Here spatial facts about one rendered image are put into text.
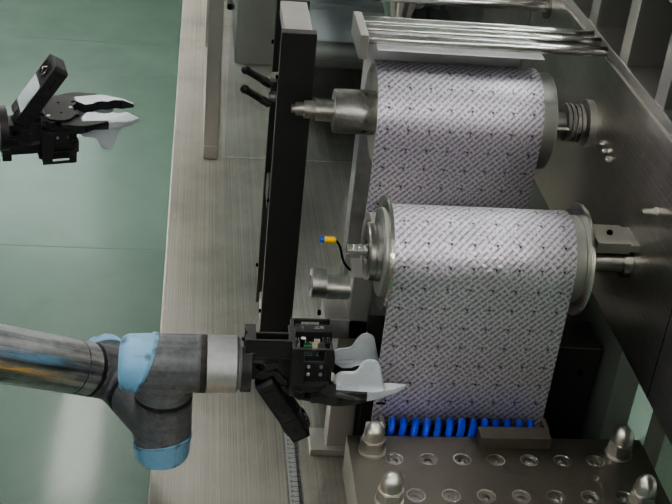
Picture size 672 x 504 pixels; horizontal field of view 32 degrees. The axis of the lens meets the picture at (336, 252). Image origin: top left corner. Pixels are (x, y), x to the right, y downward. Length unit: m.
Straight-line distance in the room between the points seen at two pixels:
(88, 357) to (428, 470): 0.47
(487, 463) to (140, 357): 0.46
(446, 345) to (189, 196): 0.95
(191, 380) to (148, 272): 2.34
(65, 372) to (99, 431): 1.60
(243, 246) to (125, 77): 3.13
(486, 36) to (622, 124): 0.23
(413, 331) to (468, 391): 0.13
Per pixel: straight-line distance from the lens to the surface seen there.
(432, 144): 1.64
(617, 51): 1.71
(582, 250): 1.51
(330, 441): 1.70
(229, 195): 2.36
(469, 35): 1.70
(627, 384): 1.66
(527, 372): 1.58
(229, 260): 2.14
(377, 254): 1.47
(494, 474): 1.53
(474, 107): 1.64
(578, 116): 1.74
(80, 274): 3.80
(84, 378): 1.58
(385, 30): 1.67
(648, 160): 1.55
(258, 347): 1.48
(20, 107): 1.85
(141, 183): 4.35
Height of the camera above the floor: 2.00
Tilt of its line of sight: 30 degrees down
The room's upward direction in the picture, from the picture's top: 6 degrees clockwise
